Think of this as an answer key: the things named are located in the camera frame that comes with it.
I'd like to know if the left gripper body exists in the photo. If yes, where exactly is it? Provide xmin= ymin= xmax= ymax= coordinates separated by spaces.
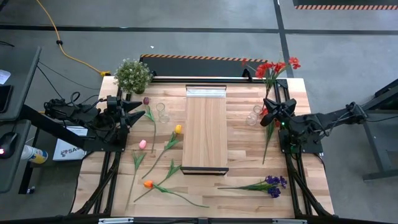
xmin=106 ymin=95 xmax=129 ymax=144

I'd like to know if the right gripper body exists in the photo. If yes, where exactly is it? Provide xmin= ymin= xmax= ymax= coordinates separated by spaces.
xmin=274 ymin=98 xmax=298 ymax=126

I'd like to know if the dark purple artificial tulip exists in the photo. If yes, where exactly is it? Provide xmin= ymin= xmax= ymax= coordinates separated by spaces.
xmin=142 ymin=96 xmax=157 ymax=153

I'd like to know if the red artificial flower bunch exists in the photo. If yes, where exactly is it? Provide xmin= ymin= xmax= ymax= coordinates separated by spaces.
xmin=262 ymin=107 xmax=280 ymax=165
xmin=241 ymin=57 xmax=302 ymax=100

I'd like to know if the pink artificial tulip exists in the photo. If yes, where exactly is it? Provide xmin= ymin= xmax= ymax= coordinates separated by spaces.
xmin=125 ymin=139 xmax=147 ymax=211

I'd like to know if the yellow artificial tulip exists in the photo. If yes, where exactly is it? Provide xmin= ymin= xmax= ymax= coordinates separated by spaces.
xmin=142 ymin=124 xmax=183 ymax=179

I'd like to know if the purple artificial flower bunch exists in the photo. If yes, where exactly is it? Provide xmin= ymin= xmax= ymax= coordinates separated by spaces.
xmin=217 ymin=175 xmax=288 ymax=199

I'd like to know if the clear glass vase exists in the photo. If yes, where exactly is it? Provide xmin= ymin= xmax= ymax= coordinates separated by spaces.
xmin=245 ymin=105 xmax=264 ymax=127
xmin=155 ymin=102 xmax=171 ymax=124

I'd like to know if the potted green leafy plant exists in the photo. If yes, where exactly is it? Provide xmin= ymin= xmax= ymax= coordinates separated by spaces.
xmin=114 ymin=58 xmax=154 ymax=95

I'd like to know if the orange tulip flower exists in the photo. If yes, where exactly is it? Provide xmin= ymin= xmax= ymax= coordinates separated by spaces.
xmin=133 ymin=159 xmax=182 ymax=203

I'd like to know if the orange artificial tulip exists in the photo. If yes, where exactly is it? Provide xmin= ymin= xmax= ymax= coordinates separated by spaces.
xmin=143 ymin=180 xmax=210 ymax=208

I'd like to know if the white printed box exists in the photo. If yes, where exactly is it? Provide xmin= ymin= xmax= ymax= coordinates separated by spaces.
xmin=52 ymin=126 xmax=90 ymax=162

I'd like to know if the black desk support beam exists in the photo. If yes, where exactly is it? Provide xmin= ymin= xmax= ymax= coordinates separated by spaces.
xmin=19 ymin=104 xmax=90 ymax=151

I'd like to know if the translucent plastic strip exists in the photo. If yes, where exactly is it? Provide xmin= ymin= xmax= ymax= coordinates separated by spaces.
xmin=185 ymin=86 xmax=227 ymax=99

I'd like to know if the black striped-edge floor mat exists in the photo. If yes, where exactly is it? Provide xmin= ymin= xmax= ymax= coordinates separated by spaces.
xmin=139 ymin=54 xmax=271 ymax=78
xmin=292 ymin=0 xmax=398 ymax=11

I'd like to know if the white and yellow spray can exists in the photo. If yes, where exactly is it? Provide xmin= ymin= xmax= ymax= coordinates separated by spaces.
xmin=20 ymin=145 xmax=49 ymax=165

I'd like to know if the grey metal table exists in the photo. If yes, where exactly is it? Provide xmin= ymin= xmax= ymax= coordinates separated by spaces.
xmin=360 ymin=77 xmax=398 ymax=182

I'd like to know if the grey desk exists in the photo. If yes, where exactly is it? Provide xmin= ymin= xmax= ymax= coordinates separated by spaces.
xmin=0 ymin=46 xmax=43 ymax=194

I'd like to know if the black phone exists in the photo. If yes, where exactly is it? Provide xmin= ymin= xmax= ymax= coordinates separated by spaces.
xmin=0 ymin=85 xmax=14 ymax=113

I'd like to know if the black computer mouse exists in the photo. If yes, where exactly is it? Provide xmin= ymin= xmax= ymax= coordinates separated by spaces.
xmin=0 ymin=132 xmax=19 ymax=160

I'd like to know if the white paper sheet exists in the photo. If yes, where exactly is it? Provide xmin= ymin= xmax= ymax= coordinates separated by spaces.
xmin=0 ymin=70 xmax=12 ymax=85

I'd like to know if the yellow extension cable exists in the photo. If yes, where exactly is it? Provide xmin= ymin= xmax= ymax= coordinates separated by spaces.
xmin=35 ymin=0 xmax=111 ymax=77

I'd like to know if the black floor cable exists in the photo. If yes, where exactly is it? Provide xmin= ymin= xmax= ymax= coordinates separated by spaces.
xmin=36 ymin=60 xmax=101 ymax=91

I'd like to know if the black aluminium table frame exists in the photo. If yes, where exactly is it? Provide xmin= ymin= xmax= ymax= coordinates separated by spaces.
xmin=72 ymin=75 xmax=336 ymax=218

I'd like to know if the silver metal bracket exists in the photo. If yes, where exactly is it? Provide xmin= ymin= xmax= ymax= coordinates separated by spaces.
xmin=272 ymin=218 xmax=308 ymax=224
xmin=98 ymin=217 xmax=134 ymax=224

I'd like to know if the black horizontal frame beam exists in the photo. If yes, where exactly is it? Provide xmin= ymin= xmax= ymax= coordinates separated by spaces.
xmin=0 ymin=213 xmax=398 ymax=224

